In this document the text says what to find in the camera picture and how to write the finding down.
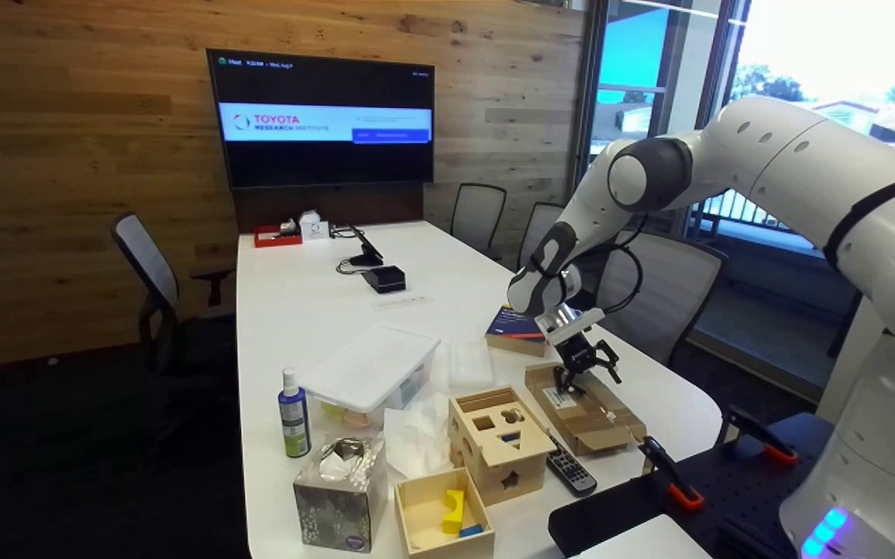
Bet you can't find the wall mounted TV screen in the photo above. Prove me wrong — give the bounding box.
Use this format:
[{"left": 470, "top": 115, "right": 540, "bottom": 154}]
[{"left": 206, "top": 47, "right": 439, "bottom": 194}]

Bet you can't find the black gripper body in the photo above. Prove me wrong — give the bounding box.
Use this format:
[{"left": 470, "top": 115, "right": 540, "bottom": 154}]
[{"left": 554, "top": 329, "right": 621, "bottom": 381}]

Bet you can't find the dark balcony railing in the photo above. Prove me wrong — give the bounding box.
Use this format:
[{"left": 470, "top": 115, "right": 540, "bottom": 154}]
[{"left": 690, "top": 184, "right": 816, "bottom": 251}]

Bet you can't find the white board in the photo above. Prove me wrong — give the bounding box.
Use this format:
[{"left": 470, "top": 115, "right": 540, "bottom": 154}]
[{"left": 568, "top": 511, "right": 714, "bottom": 559}]

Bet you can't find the white plastic bag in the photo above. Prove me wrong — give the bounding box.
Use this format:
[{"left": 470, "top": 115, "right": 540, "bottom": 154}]
[{"left": 383, "top": 390, "right": 458, "bottom": 482}]

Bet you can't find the blue book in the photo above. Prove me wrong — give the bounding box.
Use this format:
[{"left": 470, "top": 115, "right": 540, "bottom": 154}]
[{"left": 482, "top": 305, "right": 557, "bottom": 360}]

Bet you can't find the black square puck device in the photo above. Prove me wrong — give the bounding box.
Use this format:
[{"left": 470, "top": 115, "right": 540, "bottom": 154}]
[{"left": 360, "top": 265, "right": 409, "bottom": 298}]

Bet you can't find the grey tissue box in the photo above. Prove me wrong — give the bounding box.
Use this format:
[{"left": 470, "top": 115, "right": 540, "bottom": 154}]
[{"left": 291, "top": 436, "right": 389, "bottom": 557}]

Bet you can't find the clear plastic sheet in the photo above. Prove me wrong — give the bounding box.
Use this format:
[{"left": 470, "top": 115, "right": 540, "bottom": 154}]
[{"left": 444, "top": 334, "right": 497, "bottom": 393}]

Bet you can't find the small white box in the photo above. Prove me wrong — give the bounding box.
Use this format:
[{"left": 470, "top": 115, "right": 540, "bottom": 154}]
[{"left": 298, "top": 209, "right": 333, "bottom": 244}]

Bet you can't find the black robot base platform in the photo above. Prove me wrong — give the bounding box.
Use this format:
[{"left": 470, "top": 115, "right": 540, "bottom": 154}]
[{"left": 546, "top": 413, "right": 834, "bottom": 559}]

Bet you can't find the wooden shape sorter box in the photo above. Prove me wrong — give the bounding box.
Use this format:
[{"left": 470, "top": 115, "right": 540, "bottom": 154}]
[{"left": 444, "top": 381, "right": 559, "bottom": 505}]

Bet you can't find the black remote control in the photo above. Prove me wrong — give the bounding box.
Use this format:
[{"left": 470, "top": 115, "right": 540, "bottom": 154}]
[{"left": 543, "top": 447, "right": 601, "bottom": 496}]

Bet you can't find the grey office chair with armrest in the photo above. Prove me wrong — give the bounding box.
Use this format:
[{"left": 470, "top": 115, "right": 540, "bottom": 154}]
[{"left": 111, "top": 212, "right": 239, "bottom": 378}]

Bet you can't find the clear plastic bin white lid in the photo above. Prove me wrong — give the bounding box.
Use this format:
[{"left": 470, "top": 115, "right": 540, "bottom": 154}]
[{"left": 296, "top": 327, "right": 444, "bottom": 438}]

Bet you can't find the red flat box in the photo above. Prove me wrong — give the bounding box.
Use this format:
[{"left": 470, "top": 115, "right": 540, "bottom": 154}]
[{"left": 253, "top": 226, "right": 304, "bottom": 251}]

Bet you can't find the black conference phone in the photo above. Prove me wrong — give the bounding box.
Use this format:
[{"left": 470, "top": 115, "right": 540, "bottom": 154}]
[{"left": 337, "top": 226, "right": 389, "bottom": 276}]

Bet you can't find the small wooden tray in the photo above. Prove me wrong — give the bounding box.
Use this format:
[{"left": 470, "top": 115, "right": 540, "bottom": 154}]
[{"left": 396, "top": 466, "right": 497, "bottom": 559}]

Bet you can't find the cardboard box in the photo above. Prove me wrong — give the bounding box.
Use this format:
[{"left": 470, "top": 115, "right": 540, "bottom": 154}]
[{"left": 523, "top": 360, "right": 650, "bottom": 459}]

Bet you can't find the black clamp orange handle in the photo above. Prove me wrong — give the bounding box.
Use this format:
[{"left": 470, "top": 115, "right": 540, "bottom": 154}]
[
  {"left": 638, "top": 433, "right": 708, "bottom": 511},
  {"left": 721, "top": 408, "right": 801, "bottom": 471}
]

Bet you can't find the yellow wooden block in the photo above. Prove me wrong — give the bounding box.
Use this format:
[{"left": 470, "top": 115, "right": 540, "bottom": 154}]
[{"left": 439, "top": 489, "right": 470, "bottom": 536}]

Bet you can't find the spray bottle with blue cap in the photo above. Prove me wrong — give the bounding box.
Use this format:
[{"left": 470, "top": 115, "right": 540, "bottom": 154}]
[{"left": 275, "top": 371, "right": 313, "bottom": 463}]

